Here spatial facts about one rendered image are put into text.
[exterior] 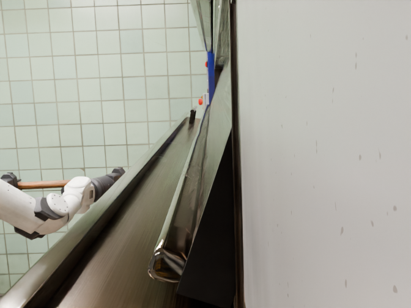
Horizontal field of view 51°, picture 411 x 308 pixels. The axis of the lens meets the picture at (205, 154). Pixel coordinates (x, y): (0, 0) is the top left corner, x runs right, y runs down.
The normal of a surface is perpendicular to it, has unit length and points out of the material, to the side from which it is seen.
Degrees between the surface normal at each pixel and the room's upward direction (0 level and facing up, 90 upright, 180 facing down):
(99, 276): 10
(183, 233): 20
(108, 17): 90
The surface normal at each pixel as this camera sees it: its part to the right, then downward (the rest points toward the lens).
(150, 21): -0.02, 0.16
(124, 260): 0.15, -0.98
